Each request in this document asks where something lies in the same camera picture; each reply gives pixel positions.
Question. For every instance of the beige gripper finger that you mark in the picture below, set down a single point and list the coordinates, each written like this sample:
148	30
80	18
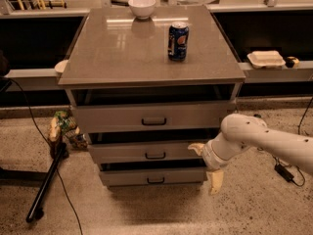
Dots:
216	180
197	147

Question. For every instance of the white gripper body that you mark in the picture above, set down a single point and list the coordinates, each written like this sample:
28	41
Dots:
210	158

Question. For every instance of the grey drawer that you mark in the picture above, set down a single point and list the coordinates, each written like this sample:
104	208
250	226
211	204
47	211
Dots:
143	151
153	176
143	117

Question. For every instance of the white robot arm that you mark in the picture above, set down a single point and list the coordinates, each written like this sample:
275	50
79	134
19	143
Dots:
240	132

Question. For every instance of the grey bottom drawer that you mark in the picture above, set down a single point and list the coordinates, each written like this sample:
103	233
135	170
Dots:
153	176

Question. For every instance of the grey top drawer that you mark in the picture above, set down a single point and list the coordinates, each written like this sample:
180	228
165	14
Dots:
143	117

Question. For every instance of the grey drawer cabinet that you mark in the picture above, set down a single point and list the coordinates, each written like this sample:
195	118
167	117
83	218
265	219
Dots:
119	60

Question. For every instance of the white foam takeout box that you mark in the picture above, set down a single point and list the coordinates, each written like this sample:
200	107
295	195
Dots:
266	59

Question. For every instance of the blue soda can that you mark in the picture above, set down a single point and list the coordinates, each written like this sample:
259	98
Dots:
177	41

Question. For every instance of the small black yellow object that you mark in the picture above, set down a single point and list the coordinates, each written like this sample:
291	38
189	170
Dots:
291	62

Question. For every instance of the green snack bag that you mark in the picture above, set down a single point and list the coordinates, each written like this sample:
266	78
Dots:
63	124

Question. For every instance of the black pole stand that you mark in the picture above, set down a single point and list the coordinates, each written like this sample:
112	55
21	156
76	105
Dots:
36	211

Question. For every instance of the white ceramic bowl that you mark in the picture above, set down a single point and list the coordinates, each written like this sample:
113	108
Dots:
142	9

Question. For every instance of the white plate on ledge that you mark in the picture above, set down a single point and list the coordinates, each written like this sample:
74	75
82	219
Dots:
60	66

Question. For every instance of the black power adapter with cable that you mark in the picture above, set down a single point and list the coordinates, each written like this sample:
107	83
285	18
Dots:
282	170

